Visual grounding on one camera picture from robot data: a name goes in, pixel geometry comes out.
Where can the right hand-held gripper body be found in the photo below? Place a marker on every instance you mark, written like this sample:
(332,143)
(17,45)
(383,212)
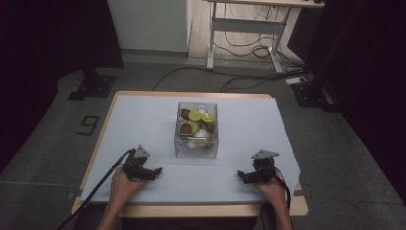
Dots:
(263,167)

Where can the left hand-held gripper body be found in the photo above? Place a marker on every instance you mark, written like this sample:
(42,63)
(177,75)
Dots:
(135,164)

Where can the clear plastic box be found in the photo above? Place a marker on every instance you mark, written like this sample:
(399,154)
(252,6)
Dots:
(196,150)

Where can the person's right hand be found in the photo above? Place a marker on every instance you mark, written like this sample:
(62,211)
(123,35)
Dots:
(273,190)

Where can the person's left hand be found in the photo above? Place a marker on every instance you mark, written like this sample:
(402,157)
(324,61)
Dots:
(123,188)

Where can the white table sheet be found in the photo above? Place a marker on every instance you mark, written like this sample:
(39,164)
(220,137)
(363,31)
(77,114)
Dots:
(242,137)

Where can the wooden table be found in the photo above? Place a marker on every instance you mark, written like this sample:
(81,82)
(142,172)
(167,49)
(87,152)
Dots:
(191,211)

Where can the person's dark clothing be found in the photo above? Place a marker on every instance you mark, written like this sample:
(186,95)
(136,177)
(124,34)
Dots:
(188,224)

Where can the black stand base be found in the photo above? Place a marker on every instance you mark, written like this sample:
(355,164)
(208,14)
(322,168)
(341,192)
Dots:
(314,94)
(94,86)

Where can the white power strip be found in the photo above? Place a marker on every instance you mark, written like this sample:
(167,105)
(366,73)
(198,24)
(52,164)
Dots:
(296,80)

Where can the white metal desk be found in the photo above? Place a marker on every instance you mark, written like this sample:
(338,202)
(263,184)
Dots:
(245,25)

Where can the black curtain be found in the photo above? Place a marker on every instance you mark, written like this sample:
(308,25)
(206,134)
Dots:
(367,54)
(48,41)

